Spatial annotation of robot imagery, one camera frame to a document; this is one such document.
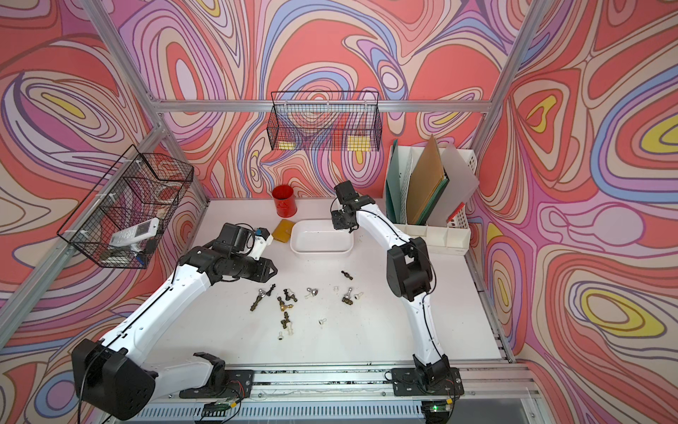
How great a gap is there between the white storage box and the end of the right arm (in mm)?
124

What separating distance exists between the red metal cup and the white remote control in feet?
1.53

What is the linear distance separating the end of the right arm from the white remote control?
0.51 meters

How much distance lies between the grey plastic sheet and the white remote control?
877 millimetres

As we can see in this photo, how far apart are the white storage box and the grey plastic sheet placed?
33 centimetres

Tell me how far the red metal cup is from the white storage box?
0.18 feet

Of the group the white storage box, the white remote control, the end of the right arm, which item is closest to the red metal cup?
the white storage box

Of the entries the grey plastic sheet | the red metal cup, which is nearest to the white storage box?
the red metal cup

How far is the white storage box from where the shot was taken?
38.7 inches

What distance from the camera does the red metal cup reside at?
1.10 meters

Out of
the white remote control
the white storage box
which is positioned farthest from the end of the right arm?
the white remote control

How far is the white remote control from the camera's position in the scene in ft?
2.26

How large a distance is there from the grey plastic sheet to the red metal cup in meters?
0.58

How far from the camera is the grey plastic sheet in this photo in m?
0.86
